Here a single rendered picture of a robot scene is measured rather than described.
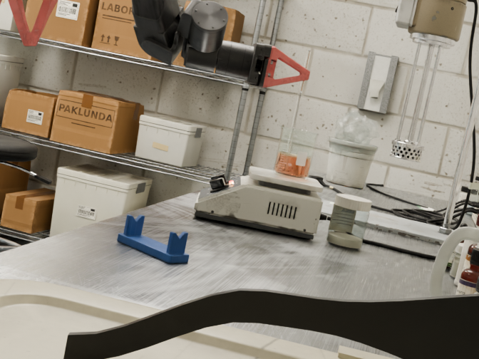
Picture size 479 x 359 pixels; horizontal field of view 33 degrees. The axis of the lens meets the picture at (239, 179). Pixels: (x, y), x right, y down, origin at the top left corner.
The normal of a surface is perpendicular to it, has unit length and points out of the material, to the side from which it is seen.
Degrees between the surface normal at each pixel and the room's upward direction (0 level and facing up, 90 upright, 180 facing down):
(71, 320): 0
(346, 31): 90
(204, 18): 55
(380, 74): 90
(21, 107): 91
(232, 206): 90
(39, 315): 0
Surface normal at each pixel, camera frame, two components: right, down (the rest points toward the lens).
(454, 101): -0.22, 0.07
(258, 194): 0.00, 0.12
